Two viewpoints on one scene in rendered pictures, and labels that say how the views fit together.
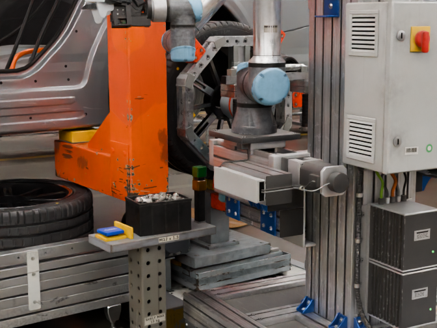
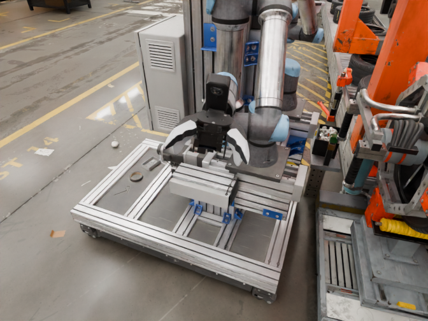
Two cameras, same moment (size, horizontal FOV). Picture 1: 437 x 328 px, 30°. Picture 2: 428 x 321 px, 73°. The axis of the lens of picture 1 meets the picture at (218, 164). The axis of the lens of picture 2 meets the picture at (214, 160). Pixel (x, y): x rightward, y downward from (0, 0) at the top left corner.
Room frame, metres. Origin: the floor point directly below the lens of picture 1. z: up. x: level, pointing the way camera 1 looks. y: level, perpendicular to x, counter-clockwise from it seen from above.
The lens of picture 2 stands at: (3.52, -1.31, 1.54)
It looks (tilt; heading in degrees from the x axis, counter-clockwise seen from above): 38 degrees down; 140
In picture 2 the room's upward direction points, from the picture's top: straight up
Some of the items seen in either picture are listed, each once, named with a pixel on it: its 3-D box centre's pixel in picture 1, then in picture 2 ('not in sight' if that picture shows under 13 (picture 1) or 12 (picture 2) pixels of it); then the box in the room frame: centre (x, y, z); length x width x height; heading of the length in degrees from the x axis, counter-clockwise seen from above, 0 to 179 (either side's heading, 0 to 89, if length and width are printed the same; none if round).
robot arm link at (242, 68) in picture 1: (255, 81); (286, 74); (2.68, -0.12, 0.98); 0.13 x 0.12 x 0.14; 14
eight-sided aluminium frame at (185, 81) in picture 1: (236, 103); (411, 148); (3.31, -0.08, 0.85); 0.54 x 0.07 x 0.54; 125
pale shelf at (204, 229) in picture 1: (153, 233); (323, 148); (2.81, 0.23, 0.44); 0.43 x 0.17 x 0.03; 125
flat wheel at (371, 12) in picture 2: not in sight; (353, 15); (0.79, 4.27, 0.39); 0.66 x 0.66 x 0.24
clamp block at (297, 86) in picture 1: (302, 85); (370, 149); (3.24, -0.33, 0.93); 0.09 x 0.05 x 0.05; 35
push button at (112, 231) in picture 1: (110, 232); not in sight; (2.71, 0.37, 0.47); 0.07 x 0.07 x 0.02; 35
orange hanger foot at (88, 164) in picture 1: (97, 142); not in sight; (3.31, 0.49, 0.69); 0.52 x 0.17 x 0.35; 35
